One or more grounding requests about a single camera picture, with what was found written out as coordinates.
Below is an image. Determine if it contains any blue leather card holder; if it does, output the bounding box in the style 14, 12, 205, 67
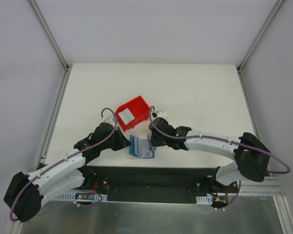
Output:
129, 134, 156, 159

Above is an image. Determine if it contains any red plastic bin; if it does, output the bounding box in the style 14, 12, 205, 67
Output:
115, 96, 150, 131

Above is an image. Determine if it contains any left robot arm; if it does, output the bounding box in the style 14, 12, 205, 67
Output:
3, 122, 131, 222

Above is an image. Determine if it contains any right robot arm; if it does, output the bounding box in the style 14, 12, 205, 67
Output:
148, 117, 270, 193

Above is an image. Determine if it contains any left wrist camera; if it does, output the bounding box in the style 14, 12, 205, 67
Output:
101, 115, 115, 125

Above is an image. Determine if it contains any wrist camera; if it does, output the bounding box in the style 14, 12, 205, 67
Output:
101, 115, 115, 125
151, 108, 168, 119

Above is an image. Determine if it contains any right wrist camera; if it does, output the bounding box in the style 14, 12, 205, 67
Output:
151, 108, 168, 119

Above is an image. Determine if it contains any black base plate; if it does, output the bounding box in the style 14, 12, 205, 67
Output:
73, 166, 238, 207

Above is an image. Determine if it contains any left white cable duct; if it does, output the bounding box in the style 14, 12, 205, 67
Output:
54, 191, 107, 202

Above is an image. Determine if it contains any white cable duct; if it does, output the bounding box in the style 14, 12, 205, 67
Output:
195, 196, 213, 205
54, 191, 107, 202

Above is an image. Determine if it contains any right white cable duct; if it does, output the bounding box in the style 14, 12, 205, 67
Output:
195, 196, 213, 205

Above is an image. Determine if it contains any left aluminium frame post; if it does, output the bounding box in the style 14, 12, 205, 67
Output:
27, 0, 70, 72

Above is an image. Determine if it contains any aluminium frame post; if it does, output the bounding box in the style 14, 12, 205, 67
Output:
27, 0, 70, 72
236, 0, 286, 74

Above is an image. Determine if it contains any aluminium front rail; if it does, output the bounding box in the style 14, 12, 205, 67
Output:
240, 176, 285, 196

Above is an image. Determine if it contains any right aluminium frame post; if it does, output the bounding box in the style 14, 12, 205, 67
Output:
236, 0, 286, 74

